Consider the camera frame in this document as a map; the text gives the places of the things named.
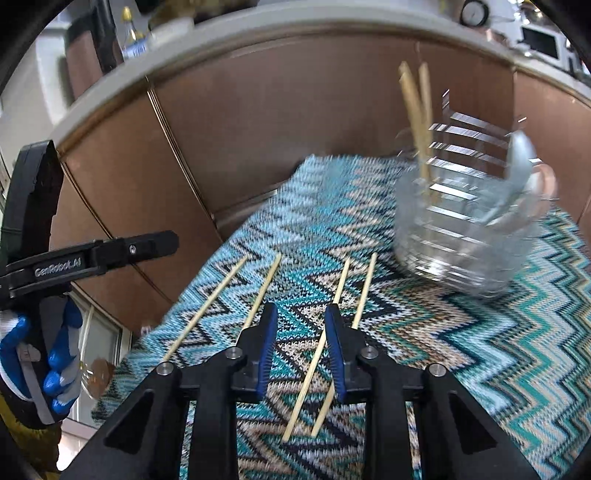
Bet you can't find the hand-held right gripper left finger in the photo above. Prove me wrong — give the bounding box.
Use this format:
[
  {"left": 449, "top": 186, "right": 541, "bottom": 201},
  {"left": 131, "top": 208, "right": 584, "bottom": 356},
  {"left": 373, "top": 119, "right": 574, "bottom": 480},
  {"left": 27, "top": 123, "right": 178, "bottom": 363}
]
[{"left": 60, "top": 302, "right": 279, "bottom": 480}]

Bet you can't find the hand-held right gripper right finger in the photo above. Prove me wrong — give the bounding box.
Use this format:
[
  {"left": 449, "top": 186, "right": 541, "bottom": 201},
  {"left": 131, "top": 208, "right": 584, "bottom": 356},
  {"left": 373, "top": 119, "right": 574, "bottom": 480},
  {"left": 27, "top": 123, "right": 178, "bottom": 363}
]
[{"left": 324, "top": 304, "right": 541, "bottom": 480}]

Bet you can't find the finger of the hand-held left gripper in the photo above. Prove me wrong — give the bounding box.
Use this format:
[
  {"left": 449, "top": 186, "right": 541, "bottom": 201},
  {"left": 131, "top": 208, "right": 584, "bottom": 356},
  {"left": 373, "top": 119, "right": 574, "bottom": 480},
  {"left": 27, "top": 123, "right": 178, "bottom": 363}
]
[{"left": 90, "top": 230, "right": 180, "bottom": 274}]

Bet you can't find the bamboo chopstick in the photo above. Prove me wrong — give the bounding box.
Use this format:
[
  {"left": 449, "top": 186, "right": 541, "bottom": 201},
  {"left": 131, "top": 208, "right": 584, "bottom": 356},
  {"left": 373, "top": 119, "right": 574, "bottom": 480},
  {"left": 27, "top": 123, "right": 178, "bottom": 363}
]
[
  {"left": 418, "top": 62, "right": 439, "bottom": 195},
  {"left": 242, "top": 253, "right": 283, "bottom": 330},
  {"left": 398, "top": 61, "right": 430, "bottom": 185},
  {"left": 311, "top": 252, "right": 378, "bottom": 438},
  {"left": 281, "top": 258, "right": 352, "bottom": 444},
  {"left": 402, "top": 69, "right": 437, "bottom": 204},
  {"left": 163, "top": 256, "right": 250, "bottom": 364}
]

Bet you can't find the clear plastic utensil holder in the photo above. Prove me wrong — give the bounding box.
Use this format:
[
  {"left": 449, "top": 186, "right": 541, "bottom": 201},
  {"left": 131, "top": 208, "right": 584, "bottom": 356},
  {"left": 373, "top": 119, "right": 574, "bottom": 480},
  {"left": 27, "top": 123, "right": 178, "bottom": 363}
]
[{"left": 394, "top": 90, "right": 557, "bottom": 296}]

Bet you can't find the white ceramic spoon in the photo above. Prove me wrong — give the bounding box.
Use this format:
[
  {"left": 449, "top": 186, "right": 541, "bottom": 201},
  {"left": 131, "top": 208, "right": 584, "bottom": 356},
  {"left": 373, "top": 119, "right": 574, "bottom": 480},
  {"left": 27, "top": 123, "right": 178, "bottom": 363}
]
[{"left": 505, "top": 131, "right": 537, "bottom": 197}]

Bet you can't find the person's left hand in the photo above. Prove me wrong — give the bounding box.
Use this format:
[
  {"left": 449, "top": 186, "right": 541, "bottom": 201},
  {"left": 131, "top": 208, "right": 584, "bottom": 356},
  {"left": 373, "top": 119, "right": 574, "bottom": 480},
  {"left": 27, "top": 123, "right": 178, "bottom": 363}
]
[{"left": 0, "top": 300, "right": 85, "bottom": 422}]

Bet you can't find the white countertop appliance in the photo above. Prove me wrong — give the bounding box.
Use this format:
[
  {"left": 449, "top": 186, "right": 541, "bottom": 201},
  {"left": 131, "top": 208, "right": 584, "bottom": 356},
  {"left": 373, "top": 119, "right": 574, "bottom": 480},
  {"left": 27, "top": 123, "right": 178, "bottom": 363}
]
[{"left": 32, "top": 37, "right": 75, "bottom": 134}]

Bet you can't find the round glass dish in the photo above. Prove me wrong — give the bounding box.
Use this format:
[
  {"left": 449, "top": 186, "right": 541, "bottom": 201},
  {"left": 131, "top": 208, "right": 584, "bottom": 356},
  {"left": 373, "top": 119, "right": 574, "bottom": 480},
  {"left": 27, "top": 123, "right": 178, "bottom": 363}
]
[{"left": 81, "top": 357, "right": 116, "bottom": 398}]

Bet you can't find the zigzag woven cloth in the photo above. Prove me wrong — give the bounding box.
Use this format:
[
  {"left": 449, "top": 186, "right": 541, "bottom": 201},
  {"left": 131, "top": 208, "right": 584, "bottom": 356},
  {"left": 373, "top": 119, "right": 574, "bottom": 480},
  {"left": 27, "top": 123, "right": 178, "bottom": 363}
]
[{"left": 90, "top": 154, "right": 591, "bottom": 480}]

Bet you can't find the copper electric kettle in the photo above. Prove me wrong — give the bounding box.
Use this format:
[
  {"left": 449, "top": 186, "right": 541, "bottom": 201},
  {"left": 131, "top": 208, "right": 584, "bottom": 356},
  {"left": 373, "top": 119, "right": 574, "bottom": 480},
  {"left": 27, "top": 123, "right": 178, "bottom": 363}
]
[{"left": 65, "top": 0, "right": 123, "bottom": 97}]

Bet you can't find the clear bottle blue label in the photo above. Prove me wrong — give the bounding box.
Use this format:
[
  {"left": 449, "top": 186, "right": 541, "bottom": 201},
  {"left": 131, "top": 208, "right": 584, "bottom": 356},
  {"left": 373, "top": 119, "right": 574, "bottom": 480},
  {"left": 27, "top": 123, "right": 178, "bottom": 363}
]
[{"left": 117, "top": 7, "right": 151, "bottom": 61}]

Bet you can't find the round white dial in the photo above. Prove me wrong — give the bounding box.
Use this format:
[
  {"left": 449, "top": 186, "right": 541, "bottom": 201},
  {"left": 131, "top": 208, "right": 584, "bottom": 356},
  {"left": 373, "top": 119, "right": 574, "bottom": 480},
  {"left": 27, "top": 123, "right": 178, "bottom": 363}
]
[{"left": 459, "top": 0, "right": 488, "bottom": 26}]

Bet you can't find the white microwave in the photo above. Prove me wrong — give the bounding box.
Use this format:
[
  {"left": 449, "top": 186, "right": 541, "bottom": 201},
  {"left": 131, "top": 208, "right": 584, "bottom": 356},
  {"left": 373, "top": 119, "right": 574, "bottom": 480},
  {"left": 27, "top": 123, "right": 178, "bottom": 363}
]
[{"left": 519, "top": 23, "right": 571, "bottom": 61}]

